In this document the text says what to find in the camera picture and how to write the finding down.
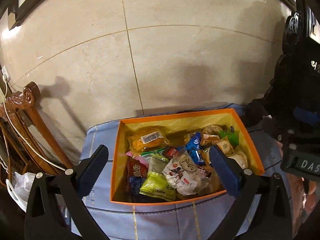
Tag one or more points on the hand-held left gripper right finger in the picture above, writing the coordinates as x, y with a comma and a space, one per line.
223, 172

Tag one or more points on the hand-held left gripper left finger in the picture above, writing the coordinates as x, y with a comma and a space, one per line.
93, 170

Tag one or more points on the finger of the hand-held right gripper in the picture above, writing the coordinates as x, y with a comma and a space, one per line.
276, 130
306, 116

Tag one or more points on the clear pastry packet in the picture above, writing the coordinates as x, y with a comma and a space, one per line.
238, 160
225, 147

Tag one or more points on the orange cardboard box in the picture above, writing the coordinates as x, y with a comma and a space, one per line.
120, 160

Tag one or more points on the small blue cookie packet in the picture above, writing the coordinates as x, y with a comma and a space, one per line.
197, 157

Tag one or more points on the small orange cracker packet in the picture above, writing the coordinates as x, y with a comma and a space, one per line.
210, 140

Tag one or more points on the bright green snack packet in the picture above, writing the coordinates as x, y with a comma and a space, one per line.
230, 136

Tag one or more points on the clear bag of white candies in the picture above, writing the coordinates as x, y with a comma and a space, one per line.
183, 172

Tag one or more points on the blue patterned snack packet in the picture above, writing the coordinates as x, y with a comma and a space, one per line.
135, 183

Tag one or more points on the pale clear snack packet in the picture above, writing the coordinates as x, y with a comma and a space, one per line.
212, 130

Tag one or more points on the pink nut packet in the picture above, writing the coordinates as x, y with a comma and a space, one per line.
135, 154

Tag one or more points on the small red snack packet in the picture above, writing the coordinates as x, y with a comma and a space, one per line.
171, 152

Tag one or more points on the yellow translucent snack packet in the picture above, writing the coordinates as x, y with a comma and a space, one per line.
147, 143

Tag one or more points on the pale green snack packet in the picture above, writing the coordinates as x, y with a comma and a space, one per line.
156, 162

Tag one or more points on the lime green snack packet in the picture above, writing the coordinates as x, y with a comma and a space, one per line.
155, 186

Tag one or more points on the pink cloth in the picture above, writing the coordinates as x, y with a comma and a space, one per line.
300, 205

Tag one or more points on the white plastic bag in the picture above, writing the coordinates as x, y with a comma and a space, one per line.
20, 187

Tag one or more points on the blue checked tablecloth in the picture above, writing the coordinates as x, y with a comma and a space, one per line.
155, 220

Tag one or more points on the dark carved wooden furniture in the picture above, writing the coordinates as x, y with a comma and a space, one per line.
295, 30

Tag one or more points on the carved wooden chair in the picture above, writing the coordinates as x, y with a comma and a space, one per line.
30, 97

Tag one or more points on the white wall outlet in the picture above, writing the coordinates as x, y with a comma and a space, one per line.
5, 72

